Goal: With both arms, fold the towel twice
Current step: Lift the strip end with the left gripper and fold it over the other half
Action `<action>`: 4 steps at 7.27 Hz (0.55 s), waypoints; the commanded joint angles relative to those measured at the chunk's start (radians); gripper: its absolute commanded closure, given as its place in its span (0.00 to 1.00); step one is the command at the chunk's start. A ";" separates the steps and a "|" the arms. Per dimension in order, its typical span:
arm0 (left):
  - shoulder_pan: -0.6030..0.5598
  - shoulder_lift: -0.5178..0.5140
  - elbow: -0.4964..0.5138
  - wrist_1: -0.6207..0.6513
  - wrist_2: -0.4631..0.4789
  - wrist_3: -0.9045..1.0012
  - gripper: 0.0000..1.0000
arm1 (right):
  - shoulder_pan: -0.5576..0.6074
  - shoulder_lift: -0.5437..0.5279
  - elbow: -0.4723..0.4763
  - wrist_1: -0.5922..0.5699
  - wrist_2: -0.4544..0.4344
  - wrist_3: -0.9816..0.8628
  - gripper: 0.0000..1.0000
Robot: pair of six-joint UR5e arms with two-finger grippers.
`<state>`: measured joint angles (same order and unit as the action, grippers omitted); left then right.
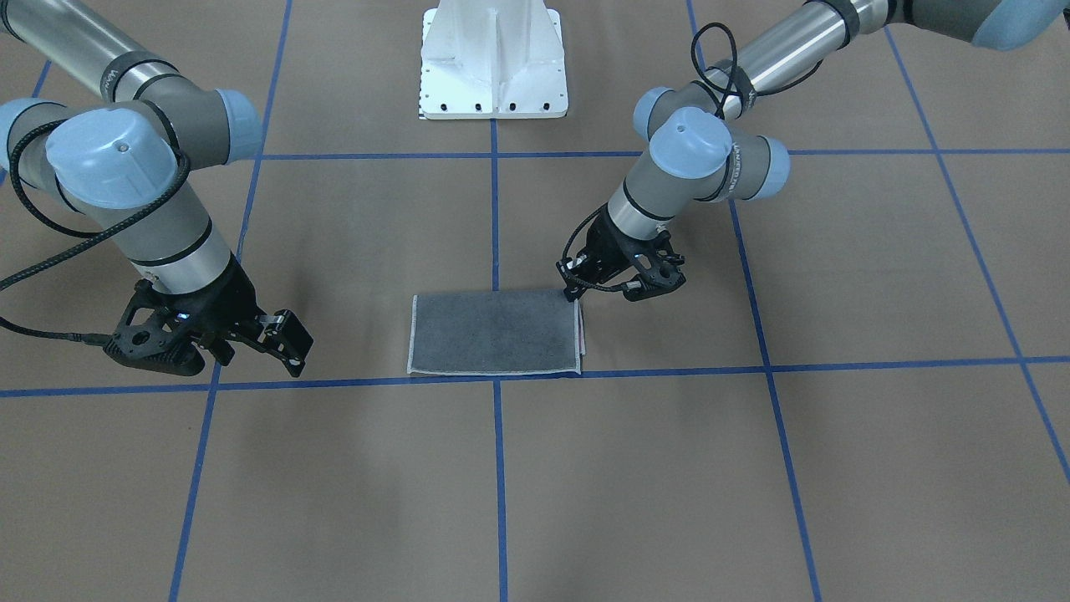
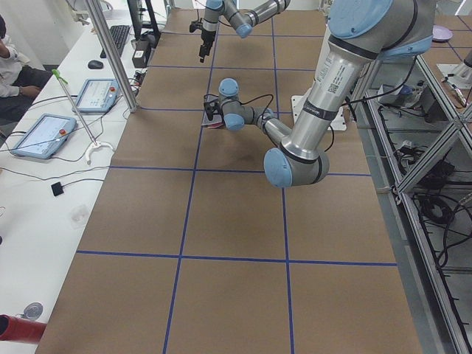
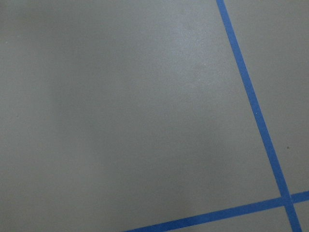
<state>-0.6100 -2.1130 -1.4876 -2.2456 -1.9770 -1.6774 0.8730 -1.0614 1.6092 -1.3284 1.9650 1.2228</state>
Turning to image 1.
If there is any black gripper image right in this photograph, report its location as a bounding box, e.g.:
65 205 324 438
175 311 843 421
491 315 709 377
557 205 635 304

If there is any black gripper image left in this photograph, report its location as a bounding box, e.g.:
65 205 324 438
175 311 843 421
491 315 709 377
163 259 314 379

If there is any pink and grey towel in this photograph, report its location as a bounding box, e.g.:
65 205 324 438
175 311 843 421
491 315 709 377
406 289 584 376

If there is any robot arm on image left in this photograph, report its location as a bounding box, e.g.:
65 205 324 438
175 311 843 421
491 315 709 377
3 1 314 377

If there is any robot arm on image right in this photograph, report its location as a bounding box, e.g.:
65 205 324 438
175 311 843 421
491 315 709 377
557 1 1067 302

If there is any black camera mount image right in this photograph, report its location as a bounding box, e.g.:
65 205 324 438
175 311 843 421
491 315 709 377
622 229 685 302

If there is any black camera mount image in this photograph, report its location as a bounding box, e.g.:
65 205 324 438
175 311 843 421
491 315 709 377
622 229 685 302
103 279 204 376

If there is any black camera mount image left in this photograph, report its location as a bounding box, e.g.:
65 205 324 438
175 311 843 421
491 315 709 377
103 279 204 376

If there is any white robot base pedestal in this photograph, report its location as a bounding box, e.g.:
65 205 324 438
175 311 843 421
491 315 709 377
418 1 569 120

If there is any black cable image right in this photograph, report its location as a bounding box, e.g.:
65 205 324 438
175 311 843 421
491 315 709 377
560 12 849 296

